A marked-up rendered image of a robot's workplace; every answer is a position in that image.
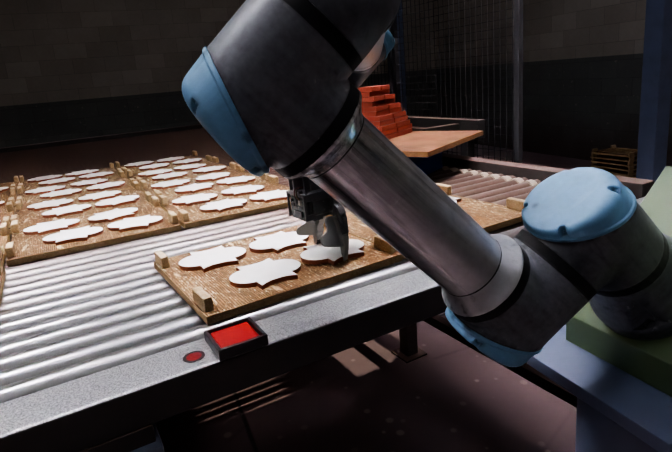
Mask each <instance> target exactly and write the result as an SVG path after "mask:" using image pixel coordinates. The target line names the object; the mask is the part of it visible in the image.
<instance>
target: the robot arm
mask: <svg viewBox="0 0 672 452"><path fill-rule="evenodd" d="M400 3H401V0H246V1H245V2H244V3H243V4H242V6H241V7H240V8H239V9H238V10H237V12H236V13H235V14H234V15H233V16H232V18H231V19H230V20H229V21H228V22H227V24H226V25H225V26H224V27H223V28H222V30H221V31H220V32H219V33H218V34H217V36H216V37H215V38H214V39H213V40H212V42H211V43H210V44H209V45H208V46H204V47H203V49H202V54H201V55H200V57H199V58H198V59H197V61H196V62H195V63H194V65H193V66H192V67H191V69H190V70H189V71H188V73H187V74H186V75H185V77H184V79H183V82H182V94H183V97H184V100H185V102H186V104H187V106H188V107H189V109H190V110H191V112H192V113H193V115H194V116H195V117H196V119H197V120H198V121H199V123H200V124H201V125H202V126H203V127H204V129H205V130H206V131H207V132H208V133H209V134H210V136H211V137H212V138H213V139H214V140H215V141H216V142H217V143H218V144H219V145H220V146H221V147H222V148H223V149H224V150H225V151H226V152H227V153H228V154H229V155H230V156H231V157H232V158H233V159H234V160H235V161H236V162H237V163H238V164H239V165H241V166H242V167H243V168H244V169H246V170H248V171H249V172H250V173H251V174H253V175H255V176H262V175H263V174H264V173H268V172H269V171H270V169H269V168H270V167H271V168H273V169H274V170H275V171H276V172H278V173H279V174H280V175H281V176H283V177H284V178H286V179H288V183H289V190H287V191H286V195H287V202H288V209H289V216H291V215H293V217H295V218H298V219H300V220H303V221H305V223H303V224H302V225H301V226H299V227H298V228H297V230H296V233H297V235H313V240H314V244H315V245H316V244H320V243H321V244H322V246H324V247H340V249H341V254H342V256H343V260H344V261H346V260H347V259H348V252H349V228H348V221H347V215H346V212H345V209H344V207H345V208H346V209H347V210H348V211H349V212H351V213H352V214H353V215H354V216H356V217H357V218H358V219H359V220H360V221H362V222H363V223H364V224H365V225H367V226H368V227H369V228H370V229H371V230H373V231H374V232H375V233H376V234H377V235H379V236H380V237H381V238H382V239H384V240H385V241H386V242H387V243H388V244H390V245H391V246H392V247H393V248H395V249H396V250H397V251H398V252H399V253H401V254H402V255H403V256H404V257H405V258H407V259H408V260H409V261H410V262H412V263H413V264H414V265H415V266H417V267H418V268H419V269H420V270H421V271H423V272H424V273H425V274H426V275H427V276H429V277H430V278H431V279H432V280H434V281H435V282H436V283H437V284H438V285H440V286H441V287H442V297H443V300H444V303H445V304H446V306H447V308H446V310H445V315H446V317H447V319H448V321H449V322H450V324H451V325H452V326H453V327H454V328H455V330H456V331H457V332H458V333H459V334H460V335H461V336H462V337H464V338H465V339H466V340H467V341H468V342H469V343H471V344H473V345H474V346H475V347H476V348H477V349H478V350H479V351H481V352H482V353H483V354H485V355H486V356H488V357H489V358H491V359H493V360H494V361H496V362H498V363H500V364H502V365H505V366H508V367H519V366H522V365H523V364H525V363H526V362H527V361H528V360H529V359H530V358H531V357H533V356H534V355H536V354H538V353H540V352H541V351H542V350H543V348H544V345H545V344H546V343H547V342H548V341H549V340H550V339H551V338H552V337H553V336H554V335H555V334H556V333H557V332H558V331H559V330H560V329H561V328H562V327H563V326H564V325H565V324H566V323H567V322H568V321H569V320H570V319H571V318H572V317H573V316H574V315H575V314H576V313H577V312H578V311H579V310H580V309H581V308H582V307H583V306H584V305H585V304H586V303H587V302H588V301H589V303H590V305H591V308H592V309H593V311H594V313H595V314H596V315H597V317H598V318H599V319H600V320H601V321H602V322H603V323H604V324H605V325H606V326H608V327H609V328H610V329H611V330H613V331H614V332H616V333H618V334H620V335H622V336H625V337H628V338H632V339H638V340H655V339H662V338H666V337H669V336H672V237H670V236H668V235H666V234H664V233H662V232H661V231H660V230H659V228H658V227H657V226H656V225H655V223H654V222H653V221H652V220H651V218H650V217H649V216H648V214H647V213H646V212H645V211H644V209H643V208H642V207H641V206H640V204H639V203H638V202H637V200H636V197H635V195H634V194H633V192H632V191H631V190H630V189H629V188H627V187H626V186H624V185H623V184H622V183H621V182H620V181H619V180H618V179H617V178H616V177H615V176H614V175H613V174H611V173H609V172H607V171H605V170H603V169H599V168H594V167H578V168H574V169H572V170H564V171H561V172H559V173H556V174H554V175H552V176H550V177H548V178H547V179H545V180H544V181H542V182H541V183H540V184H538V185H537V186H536V187H535V188H534V189H533V190H532V191H531V192H530V193H529V195H528V196H527V198H526V200H525V201H524V204H523V205H524V207H525V208H523V209H522V219H523V224H524V226H525V227H524V228H523V229H522V230H521V231H520V232H519V233H518V234H517V235H516V236H515V237H514V238H513V239H512V238H510V237H509V236H506V235H502V234H489V233H488V232H486V231H485V230H484V229H483V228H482V227H481V226H480V225H479V224H478V223H477V222H476V221H475V220H474V219H473V218H472V217H471V216H469V215H468V214H467V213H466V212H465V211H464V210H463V209H462V208H461V207H460V206H459V205H458V204H457V203H456V202H455V201H454V200H453V199H451V198H450V197H449V196H448V195H447V194H446V193H445V192H444V191H443V190H442V189H441V188H440V187H439V186H438V185H437V184H436V183H434V182H433V181H432V180H431V179H430V178H429V177H428V176H427V175H426V174H425V173H424V172H423V171H422V170H421V169H420V168H419V167H417V166H416V165H415V164H414V163H413V162H412V161H411V160H410V159H409V158H408V157H407V156H406V155H405V154H404V153H403V152H402V151H400V150H399V149H398V148H397V147H396V146H395V145H394V144H393V143H392V142H391V141H390V140H389V139H388V138H387V137H386V136H385V135H384V134H382V133H381V132H380V131H379V130H378V129H377V128H376V127H375V126H374V125H373V124H372V123H371V122H370V121H369V120H368V119H367V118H365V117H364V116H363V114H362V95H361V92H360V91H359V90H358V88H359V87H360V85H361V84H362V83H363V82H364V81H365V80H366V79H367V78H368V76H369V75H370V74H371V73H372V72H373V71H374V70H375V69H376V68H377V66H378V65H379V64H380V63H381V62H382V61H384V60H385V59H386V58H387V56H388V53H389V52H390V51H391V50H392V48H393V47H394V45H395V39H394V37H393V36H392V34H391V32H390V31H389V30H388V29H389V28H390V27H391V25H392V24H393V22H394V20H395V19H396V16H397V14H398V11H399V8H400ZM289 197H290V201H289ZM290 202H291V206H292V210H291V208H290ZM327 215H333V216H328V217H326V216H327ZM324 222H325V226H326V232H325V233H324V234H323V231H324V228H323V225H324Z"/></svg>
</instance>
